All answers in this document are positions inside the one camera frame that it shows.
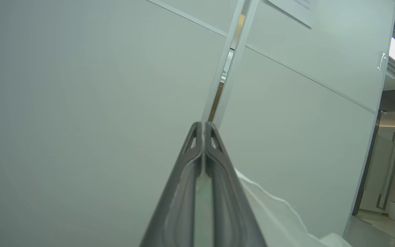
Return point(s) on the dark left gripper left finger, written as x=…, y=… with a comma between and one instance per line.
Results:
x=177, y=206

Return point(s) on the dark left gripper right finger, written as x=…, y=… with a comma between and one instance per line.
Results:
x=231, y=212

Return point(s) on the red and white T-shirt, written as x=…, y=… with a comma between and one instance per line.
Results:
x=279, y=226

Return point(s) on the white paper notice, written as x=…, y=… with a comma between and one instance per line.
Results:
x=297, y=8

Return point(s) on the grey partition post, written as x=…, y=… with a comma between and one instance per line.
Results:
x=214, y=85
x=229, y=85

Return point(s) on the clear wall hook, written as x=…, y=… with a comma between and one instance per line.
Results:
x=382, y=61

